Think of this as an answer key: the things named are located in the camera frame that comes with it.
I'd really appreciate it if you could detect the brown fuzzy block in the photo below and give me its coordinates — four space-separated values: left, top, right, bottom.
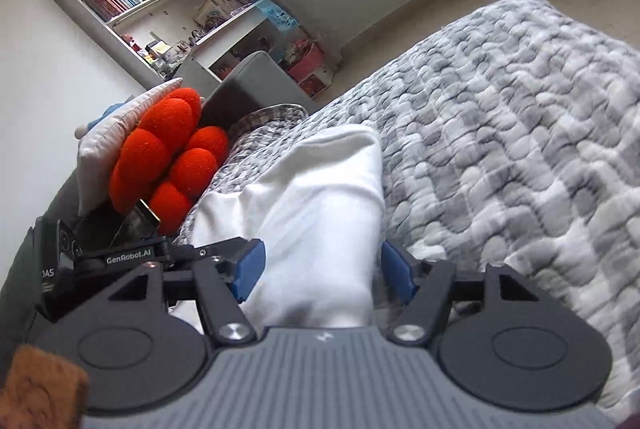
0 345 92 429

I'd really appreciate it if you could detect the smartphone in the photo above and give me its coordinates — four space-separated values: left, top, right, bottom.
112 201 162 246

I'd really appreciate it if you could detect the pink storage box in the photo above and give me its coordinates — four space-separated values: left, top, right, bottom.
285 40 334 98

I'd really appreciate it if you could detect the white garment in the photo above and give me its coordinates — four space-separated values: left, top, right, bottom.
167 124 387 330

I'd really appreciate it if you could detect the orange knot cushion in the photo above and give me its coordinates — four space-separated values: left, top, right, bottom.
109 88 230 235

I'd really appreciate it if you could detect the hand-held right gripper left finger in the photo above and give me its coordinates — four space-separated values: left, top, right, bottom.
107 238 267 345

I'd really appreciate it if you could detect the blue paper sheet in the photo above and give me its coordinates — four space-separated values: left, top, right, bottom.
255 0 301 33

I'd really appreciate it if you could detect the white pillow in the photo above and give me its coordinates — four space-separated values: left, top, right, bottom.
77 77 183 217

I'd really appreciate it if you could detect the grey quilted blanket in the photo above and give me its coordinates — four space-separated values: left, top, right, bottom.
175 0 640 410

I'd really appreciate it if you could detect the blue plush toy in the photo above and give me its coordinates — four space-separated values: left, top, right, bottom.
75 101 133 140

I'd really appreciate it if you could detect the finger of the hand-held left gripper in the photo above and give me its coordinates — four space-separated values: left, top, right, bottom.
167 237 261 267

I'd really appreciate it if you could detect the white desk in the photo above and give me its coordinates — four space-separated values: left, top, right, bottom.
177 0 301 82

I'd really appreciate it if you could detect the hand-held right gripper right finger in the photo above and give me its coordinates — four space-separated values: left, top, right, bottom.
381 241 533 344

